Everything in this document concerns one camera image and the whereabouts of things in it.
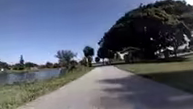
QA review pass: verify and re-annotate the small round tree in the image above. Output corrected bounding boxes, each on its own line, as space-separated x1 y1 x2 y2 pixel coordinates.
82 45 96 68

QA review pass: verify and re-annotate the grass verge with weeds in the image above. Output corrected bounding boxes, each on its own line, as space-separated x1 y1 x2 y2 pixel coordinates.
0 64 98 109

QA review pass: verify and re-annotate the mown grass lawn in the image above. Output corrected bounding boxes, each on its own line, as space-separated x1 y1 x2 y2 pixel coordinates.
115 53 193 109

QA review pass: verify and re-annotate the grey concrete path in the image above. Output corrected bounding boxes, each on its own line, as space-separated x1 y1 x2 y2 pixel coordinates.
0 57 193 109

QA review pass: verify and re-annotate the bushy green tree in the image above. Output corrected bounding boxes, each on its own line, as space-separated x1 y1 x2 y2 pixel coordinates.
53 48 80 72

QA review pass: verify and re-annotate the pond water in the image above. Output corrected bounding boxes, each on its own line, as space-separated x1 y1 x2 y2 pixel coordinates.
0 66 65 87

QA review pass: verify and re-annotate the distant row of trees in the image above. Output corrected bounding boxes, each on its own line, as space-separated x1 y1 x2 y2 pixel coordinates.
0 51 63 74

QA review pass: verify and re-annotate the large dark tree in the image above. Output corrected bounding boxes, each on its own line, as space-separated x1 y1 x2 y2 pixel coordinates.
92 0 193 66

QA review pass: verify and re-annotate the white building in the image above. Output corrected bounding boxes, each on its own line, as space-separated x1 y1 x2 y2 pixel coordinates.
114 31 193 64

